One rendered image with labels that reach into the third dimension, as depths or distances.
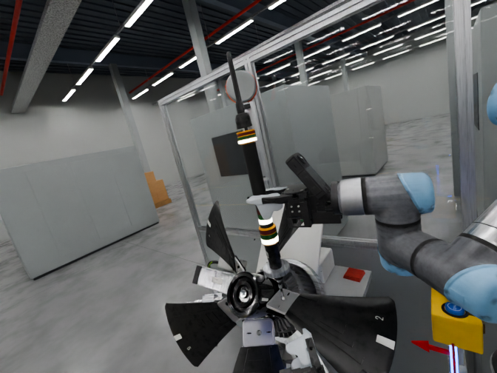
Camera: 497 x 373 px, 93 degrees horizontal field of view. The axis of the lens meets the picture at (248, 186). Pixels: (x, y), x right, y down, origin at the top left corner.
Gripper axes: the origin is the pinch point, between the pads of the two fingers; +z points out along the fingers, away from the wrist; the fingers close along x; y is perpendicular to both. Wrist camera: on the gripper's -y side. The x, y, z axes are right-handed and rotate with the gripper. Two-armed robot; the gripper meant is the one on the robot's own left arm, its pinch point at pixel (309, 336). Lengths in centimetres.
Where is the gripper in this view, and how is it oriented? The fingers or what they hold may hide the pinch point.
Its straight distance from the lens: 63.4
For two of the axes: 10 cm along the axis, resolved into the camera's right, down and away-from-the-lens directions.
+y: -9.5, 3.1, 0.7
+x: 3.2, 9.3, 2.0
